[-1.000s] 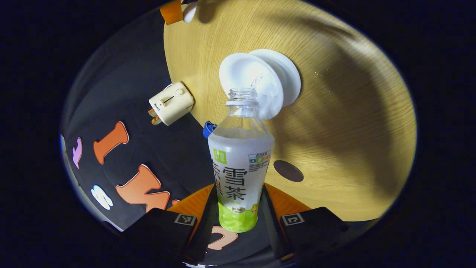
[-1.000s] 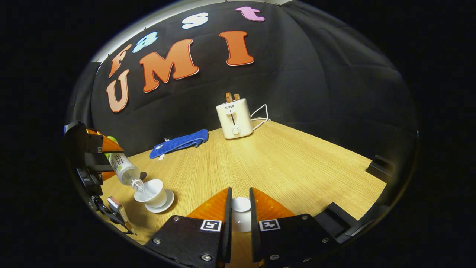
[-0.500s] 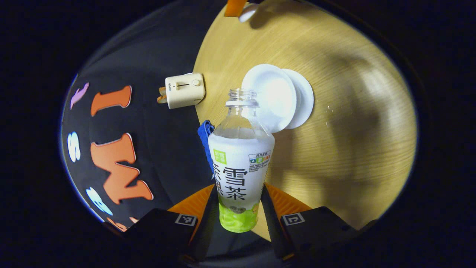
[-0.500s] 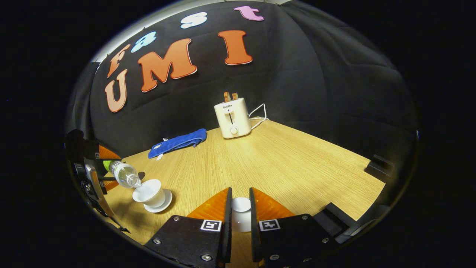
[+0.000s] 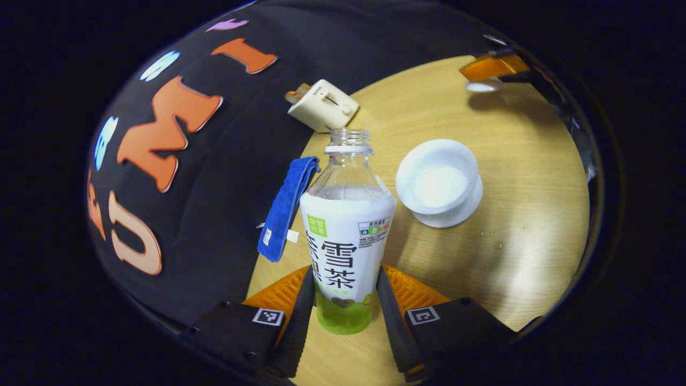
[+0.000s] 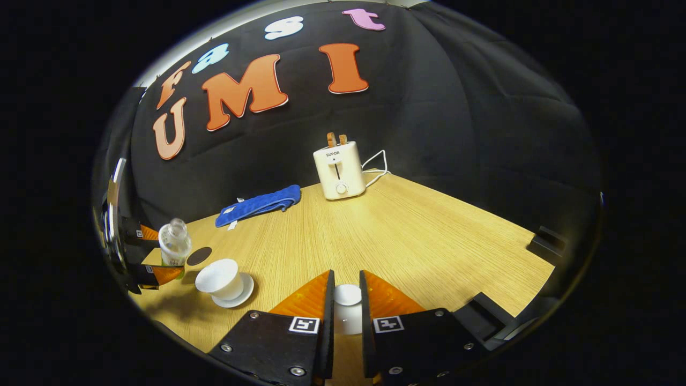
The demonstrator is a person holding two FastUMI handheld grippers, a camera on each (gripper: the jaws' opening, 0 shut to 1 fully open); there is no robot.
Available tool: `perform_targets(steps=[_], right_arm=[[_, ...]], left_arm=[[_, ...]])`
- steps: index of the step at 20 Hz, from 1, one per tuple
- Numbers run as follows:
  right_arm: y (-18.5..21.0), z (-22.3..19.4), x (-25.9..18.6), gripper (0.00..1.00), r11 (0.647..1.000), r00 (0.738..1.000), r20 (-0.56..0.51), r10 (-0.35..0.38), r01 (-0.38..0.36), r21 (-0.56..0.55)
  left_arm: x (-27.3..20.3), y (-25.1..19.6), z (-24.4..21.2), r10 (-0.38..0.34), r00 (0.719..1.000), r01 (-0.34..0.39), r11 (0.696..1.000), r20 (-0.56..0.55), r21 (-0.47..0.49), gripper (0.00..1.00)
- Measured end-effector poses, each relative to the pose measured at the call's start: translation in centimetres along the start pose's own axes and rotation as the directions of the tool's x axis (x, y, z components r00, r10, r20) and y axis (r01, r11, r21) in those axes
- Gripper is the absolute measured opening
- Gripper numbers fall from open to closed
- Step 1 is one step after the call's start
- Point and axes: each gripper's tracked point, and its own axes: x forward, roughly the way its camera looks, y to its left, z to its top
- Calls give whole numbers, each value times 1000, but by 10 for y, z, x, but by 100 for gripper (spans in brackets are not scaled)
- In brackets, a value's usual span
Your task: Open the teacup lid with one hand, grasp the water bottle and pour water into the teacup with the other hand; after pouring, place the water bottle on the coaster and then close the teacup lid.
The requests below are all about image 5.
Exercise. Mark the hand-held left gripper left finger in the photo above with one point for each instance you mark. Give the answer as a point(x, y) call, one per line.
point(300, 321)

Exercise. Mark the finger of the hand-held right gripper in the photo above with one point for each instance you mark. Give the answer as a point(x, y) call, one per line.
point(493, 66)

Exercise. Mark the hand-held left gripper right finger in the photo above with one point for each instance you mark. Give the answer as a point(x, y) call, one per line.
point(391, 321)

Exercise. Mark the white teacup lid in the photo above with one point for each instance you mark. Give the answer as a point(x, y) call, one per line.
point(482, 85)

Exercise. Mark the clear water bottle green label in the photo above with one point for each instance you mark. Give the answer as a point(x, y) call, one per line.
point(348, 230)

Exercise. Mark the white teacup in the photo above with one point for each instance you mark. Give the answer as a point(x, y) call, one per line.
point(437, 177)

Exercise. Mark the blue towel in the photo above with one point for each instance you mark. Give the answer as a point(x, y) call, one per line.
point(284, 209)

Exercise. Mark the white saucer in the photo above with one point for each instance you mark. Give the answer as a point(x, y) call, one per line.
point(466, 212)

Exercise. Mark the cream toaster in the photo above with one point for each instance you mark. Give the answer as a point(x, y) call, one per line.
point(324, 110)

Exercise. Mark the short toast slice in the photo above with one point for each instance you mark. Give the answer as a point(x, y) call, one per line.
point(304, 89)

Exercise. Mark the tall toast slice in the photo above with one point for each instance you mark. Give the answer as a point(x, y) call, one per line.
point(292, 98)

